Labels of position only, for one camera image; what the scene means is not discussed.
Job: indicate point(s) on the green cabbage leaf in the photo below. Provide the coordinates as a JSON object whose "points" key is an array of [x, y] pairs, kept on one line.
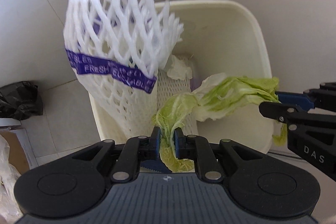
{"points": [[231, 92]]}

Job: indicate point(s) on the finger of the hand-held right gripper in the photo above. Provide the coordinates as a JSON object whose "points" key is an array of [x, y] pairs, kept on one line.
{"points": [[275, 109], [294, 98]]}

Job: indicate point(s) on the beige trash bin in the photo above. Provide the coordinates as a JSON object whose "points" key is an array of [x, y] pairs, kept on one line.
{"points": [[223, 37]]}

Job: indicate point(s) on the clear plastic bag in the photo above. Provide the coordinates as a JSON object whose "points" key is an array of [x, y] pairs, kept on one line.
{"points": [[8, 187]]}

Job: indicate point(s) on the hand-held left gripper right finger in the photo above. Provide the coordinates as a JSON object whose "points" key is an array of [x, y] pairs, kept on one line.
{"points": [[178, 142]]}

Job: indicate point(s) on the black plastic bag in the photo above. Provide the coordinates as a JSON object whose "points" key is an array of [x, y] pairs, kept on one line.
{"points": [[18, 103]]}

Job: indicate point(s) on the coarse white foam net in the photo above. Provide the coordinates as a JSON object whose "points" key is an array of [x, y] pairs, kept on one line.
{"points": [[105, 71]]}

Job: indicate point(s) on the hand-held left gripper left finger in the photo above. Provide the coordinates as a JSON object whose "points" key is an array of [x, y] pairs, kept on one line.
{"points": [[157, 142]]}

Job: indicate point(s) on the cardboard box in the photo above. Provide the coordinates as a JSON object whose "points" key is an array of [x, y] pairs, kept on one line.
{"points": [[13, 145]]}

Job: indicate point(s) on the fine white foam net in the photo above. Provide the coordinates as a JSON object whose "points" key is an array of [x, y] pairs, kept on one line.
{"points": [[176, 87]]}

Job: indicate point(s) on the dark blue snack wrapper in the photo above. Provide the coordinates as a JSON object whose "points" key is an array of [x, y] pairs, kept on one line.
{"points": [[157, 170]]}

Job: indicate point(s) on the white tissue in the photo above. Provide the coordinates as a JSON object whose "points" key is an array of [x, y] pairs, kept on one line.
{"points": [[179, 69]]}

